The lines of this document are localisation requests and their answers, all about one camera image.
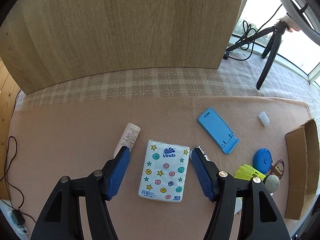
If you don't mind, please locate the patterned white lighter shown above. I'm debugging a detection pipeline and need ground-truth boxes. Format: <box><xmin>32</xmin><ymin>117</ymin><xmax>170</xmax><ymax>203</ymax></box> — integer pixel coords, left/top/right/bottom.
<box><xmin>189</xmin><ymin>145</ymin><xmax>210</xmax><ymax>161</ymax></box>

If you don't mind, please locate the cardboard box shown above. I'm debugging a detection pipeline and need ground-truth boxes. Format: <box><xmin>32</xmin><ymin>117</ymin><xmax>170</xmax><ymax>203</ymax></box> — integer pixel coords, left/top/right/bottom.
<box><xmin>285</xmin><ymin>119</ymin><xmax>319</xmax><ymax>220</ymax></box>

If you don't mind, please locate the white dotted tissue pack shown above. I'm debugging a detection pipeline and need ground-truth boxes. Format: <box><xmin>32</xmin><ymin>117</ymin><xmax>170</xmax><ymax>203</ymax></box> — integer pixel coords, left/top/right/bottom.
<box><xmin>138</xmin><ymin>140</ymin><xmax>190</xmax><ymax>203</ymax></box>

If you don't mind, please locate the plaid bed sheet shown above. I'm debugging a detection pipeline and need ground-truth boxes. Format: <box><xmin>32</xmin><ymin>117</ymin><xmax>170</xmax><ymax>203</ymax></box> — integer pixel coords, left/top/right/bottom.
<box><xmin>13</xmin><ymin>55</ymin><xmax>319</xmax><ymax>122</ymax></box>

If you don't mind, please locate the white usb charger plug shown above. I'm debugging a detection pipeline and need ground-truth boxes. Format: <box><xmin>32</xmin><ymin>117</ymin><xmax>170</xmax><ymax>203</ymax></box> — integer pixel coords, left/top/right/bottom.
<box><xmin>234</xmin><ymin>197</ymin><xmax>242</xmax><ymax>215</ymax></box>

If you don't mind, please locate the black charger cable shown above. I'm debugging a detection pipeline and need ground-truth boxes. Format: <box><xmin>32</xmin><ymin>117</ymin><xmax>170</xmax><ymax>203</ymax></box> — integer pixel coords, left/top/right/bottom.
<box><xmin>0</xmin><ymin>89</ymin><xmax>37</xmax><ymax>227</ymax></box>

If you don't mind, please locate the white power strip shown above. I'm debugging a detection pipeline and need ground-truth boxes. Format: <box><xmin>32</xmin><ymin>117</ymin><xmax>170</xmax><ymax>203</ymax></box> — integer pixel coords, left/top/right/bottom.
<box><xmin>1</xmin><ymin>199</ymin><xmax>29</xmax><ymax>239</ymax></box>

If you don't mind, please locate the large wooden board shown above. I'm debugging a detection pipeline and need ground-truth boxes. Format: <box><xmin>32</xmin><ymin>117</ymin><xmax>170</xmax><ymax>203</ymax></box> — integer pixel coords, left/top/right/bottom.
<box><xmin>1</xmin><ymin>0</ymin><xmax>242</xmax><ymax>94</ymax></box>

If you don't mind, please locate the small pink tube grey cap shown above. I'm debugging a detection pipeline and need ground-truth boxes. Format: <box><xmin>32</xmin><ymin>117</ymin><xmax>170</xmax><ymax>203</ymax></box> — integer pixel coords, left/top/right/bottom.
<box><xmin>113</xmin><ymin>123</ymin><xmax>140</xmax><ymax>158</ymax></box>

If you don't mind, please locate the ring light black cable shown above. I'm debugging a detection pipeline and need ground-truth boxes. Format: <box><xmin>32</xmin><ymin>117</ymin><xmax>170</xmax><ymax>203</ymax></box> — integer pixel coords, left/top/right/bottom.
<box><xmin>224</xmin><ymin>3</ymin><xmax>283</xmax><ymax>62</ymax></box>

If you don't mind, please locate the black tripod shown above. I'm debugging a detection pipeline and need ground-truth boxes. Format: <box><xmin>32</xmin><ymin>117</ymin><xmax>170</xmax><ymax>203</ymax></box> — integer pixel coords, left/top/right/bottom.
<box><xmin>223</xmin><ymin>20</ymin><xmax>289</xmax><ymax>90</ymax></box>

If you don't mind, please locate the blue phone stand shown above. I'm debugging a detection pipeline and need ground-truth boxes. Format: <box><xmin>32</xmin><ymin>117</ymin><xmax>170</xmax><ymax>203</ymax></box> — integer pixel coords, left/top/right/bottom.
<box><xmin>197</xmin><ymin>107</ymin><xmax>240</xmax><ymax>154</ymax></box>

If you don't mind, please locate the pine slat headboard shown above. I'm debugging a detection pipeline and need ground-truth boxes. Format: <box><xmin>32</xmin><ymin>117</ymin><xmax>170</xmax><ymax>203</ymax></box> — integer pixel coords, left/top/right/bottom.
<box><xmin>0</xmin><ymin>60</ymin><xmax>20</xmax><ymax>200</ymax></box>

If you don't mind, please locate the white ring light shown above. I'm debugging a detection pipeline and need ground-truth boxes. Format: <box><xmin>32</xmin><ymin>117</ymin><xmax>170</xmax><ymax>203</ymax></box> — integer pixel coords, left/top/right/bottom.
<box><xmin>280</xmin><ymin>0</ymin><xmax>319</xmax><ymax>44</ymax></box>

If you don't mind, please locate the wooden clothespin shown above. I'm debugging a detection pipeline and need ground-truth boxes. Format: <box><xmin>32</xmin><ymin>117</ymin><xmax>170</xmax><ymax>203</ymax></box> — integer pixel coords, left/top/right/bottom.
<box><xmin>270</xmin><ymin>164</ymin><xmax>283</xmax><ymax>179</ymax></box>

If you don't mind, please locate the small white plastic cap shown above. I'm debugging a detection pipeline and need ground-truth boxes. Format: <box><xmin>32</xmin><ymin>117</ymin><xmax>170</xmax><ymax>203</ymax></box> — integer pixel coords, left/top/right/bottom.
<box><xmin>258</xmin><ymin>111</ymin><xmax>270</xmax><ymax>127</ymax></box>

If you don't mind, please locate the yellow plastic shuttlecock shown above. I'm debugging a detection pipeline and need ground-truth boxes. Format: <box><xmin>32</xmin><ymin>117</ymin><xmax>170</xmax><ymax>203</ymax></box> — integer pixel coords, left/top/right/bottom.
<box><xmin>235</xmin><ymin>164</ymin><xmax>280</xmax><ymax>193</ymax></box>

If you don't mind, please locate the brown rubber band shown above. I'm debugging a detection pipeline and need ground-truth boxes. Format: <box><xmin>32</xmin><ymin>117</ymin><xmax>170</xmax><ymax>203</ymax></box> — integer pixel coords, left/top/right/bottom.
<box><xmin>271</xmin><ymin>159</ymin><xmax>285</xmax><ymax>178</ymax></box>

